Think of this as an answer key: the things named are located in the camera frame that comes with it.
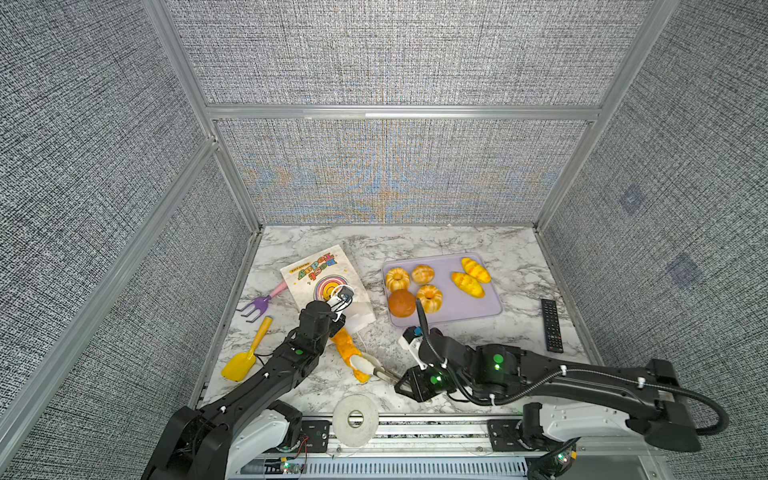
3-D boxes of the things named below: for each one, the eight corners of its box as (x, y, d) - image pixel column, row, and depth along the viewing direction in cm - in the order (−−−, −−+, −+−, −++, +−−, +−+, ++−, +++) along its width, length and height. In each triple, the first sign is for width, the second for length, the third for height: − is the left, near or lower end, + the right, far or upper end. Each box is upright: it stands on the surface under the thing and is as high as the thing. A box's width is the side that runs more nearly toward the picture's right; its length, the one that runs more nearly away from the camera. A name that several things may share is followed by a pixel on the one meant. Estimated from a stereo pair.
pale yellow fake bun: (412, 285, 103) (413, 279, 100) (411, 272, 107) (412, 265, 104) (433, 285, 103) (435, 279, 100) (432, 272, 107) (433, 265, 104)
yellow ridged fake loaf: (456, 267, 109) (458, 262, 106) (463, 260, 111) (465, 255, 108) (484, 285, 103) (486, 281, 101) (491, 278, 105) (493, 273, 103)
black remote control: (546, 350, 90) (549, 346, 88) (541, 302, 100) (544, 298, 98) (559, 353, 89) (563, 350, 87) (553, 304, 100) (556, 300, 98)
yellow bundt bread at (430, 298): (425, 315, 96) (427, 310, 93) (415, 293, 101) (416, 287, 98) (445, 309, 97) (447, 303, 94) (434, 287, 102) (435, 281, 99)
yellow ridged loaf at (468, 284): (477, 301, 99) (479, 296, 97) (448, 279, 105) (450, 274, 102) (485, 293, 101) (488, 288, 99) (457, 272, 107) (459, 266, 105)
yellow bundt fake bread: (385, 291, 102) (385, 284, 99) (385, 274, 106) (385, 267, 103) (409, 291, 102) (410, 285, 99) (408, 274, 106) (409, 267, 103)
